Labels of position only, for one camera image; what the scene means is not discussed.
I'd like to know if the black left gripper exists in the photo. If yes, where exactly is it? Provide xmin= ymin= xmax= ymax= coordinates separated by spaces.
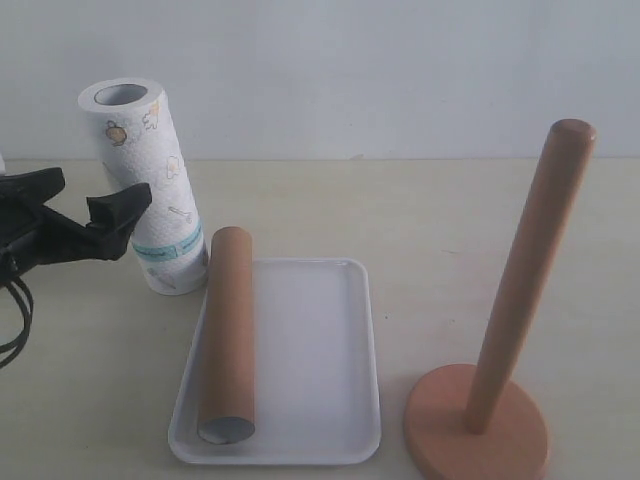
xmin=1 ymin=167 xmax=152 ymax=275

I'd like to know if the printed white paper towel roll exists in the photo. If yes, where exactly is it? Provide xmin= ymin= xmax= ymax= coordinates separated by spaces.
xmin=78 ymin=78 xmax=208 ymax=295

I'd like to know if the brown cardboard tube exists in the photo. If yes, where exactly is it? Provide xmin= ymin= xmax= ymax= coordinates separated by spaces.
xmin=198 ymin=226 xmax=255 ymax=445

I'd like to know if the wooden paper towel holder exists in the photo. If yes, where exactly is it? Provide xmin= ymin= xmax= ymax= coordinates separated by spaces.
xmin=403 ymin=119 xmax=596 ymax=479

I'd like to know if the white rectangular plastic tray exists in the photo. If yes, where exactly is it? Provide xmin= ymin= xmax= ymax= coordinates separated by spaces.
xmin=168 ymin=258 xmax=381 ymax=466

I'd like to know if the black cable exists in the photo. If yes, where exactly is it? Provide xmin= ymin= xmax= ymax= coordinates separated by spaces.
xmin=0 ymin=272 xmax=35 ymax=370

